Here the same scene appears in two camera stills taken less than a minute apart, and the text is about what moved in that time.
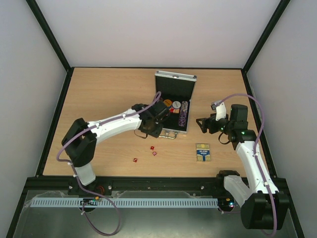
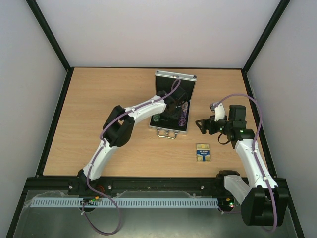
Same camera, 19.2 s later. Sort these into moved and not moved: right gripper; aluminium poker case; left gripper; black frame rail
Moved: left gripper
Not moved: aluminium poker case; black frame rail; right gripper
